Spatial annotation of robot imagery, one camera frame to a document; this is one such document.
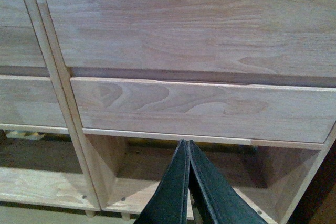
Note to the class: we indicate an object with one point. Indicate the right lower wooden drawer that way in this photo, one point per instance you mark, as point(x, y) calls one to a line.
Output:
point(278, 113)

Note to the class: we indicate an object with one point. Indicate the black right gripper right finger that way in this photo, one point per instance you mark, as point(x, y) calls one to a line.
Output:
point(215, 199)

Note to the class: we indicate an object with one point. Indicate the wooden shelf unit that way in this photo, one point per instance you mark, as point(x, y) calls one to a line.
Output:
point(42, 162)
point(256, 78)

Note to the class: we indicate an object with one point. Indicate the left upper wooden drawer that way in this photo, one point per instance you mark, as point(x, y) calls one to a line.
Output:
point(19, 45)

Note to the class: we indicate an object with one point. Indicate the right upper wooden drawer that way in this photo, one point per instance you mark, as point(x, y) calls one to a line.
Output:
point(277, 37)

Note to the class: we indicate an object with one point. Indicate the right wooden shelf unit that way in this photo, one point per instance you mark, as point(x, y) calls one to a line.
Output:
point(256, 78)

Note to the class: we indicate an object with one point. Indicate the left lower wooden drawer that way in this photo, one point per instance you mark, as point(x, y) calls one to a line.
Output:
point(27, 100)

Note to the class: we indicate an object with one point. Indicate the wooden drawer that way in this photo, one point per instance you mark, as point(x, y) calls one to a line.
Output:
point(277, 37)
point(27, 100)
point(19, 45)
point(278, 113)

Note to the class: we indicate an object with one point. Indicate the left wooden shelf unit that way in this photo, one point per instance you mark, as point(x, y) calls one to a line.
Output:
point(42, 162)

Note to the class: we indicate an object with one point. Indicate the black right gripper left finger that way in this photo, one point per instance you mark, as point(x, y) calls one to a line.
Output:
point(169, 202)

